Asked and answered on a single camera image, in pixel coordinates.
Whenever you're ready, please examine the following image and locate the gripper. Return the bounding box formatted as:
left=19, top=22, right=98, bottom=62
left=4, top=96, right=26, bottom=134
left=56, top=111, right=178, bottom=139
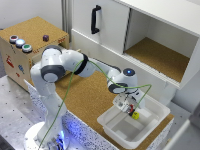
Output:
left=114, top=93, right=137, bottom=114

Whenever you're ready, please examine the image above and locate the white plastic box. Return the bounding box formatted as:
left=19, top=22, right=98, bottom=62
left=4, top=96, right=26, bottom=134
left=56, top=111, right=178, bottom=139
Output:
left=96, top=96, right=172, bottom=150

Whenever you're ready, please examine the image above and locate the wooden drawer box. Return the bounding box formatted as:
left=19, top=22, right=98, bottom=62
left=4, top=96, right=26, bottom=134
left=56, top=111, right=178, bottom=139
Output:
left=0, top=16, right=71, bottom=92

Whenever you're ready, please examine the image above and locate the yellow block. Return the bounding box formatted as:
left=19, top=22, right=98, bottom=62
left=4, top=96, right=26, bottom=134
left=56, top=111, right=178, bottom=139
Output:
left=131, top=112, right=140, bottom=120

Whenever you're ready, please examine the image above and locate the white sliding door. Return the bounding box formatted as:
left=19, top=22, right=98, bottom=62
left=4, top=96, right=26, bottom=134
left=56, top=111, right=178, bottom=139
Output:
left=72, top=0, right=131, bottom=55

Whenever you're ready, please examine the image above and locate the purple block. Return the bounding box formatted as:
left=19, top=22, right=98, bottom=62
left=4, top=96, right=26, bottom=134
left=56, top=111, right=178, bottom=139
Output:
left=42, top=34, right=50, bottom=42

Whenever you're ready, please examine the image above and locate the white cabinet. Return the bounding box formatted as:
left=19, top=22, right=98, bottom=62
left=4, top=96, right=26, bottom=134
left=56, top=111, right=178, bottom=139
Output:
left=70, top=0, right=200, bottom=105

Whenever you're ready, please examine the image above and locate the green button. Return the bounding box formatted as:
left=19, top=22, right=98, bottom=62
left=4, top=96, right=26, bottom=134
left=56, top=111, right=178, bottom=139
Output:
left=21, top=43, right=33, bottom=54

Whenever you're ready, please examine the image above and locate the blue button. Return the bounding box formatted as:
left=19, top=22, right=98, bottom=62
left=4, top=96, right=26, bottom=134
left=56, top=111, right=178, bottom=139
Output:
left=15, top=38, right=26, bottom=48

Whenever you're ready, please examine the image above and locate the red button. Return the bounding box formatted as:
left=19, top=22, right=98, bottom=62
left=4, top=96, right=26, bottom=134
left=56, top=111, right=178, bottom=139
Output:
left=9, top=34, right=19, bottom=44

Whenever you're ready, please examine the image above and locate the green cable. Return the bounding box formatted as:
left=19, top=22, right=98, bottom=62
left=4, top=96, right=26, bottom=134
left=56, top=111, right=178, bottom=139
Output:
left=37, top=59, right=153, bottom=150

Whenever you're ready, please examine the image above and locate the black door handle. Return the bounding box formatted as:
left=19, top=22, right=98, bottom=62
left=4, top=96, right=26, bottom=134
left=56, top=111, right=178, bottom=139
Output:
left=90, top=4, right=102, bottom=35

